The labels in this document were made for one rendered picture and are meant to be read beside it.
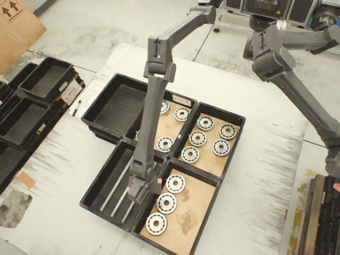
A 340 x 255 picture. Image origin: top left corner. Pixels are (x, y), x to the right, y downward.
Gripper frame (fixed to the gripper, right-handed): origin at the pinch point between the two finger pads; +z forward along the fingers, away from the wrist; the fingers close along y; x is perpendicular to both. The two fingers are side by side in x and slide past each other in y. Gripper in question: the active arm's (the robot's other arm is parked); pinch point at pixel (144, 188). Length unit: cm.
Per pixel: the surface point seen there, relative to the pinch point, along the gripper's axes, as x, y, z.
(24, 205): -1, -66, 53
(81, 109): 66, -47, 48
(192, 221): -11.5, 25.9, 13.2
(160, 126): 43.6, 7.7, 18.7
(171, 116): 51, 14, 17
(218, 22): 227, 76, 71
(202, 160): 21.0, 31.9, 11.5
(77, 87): 113, -66, 88
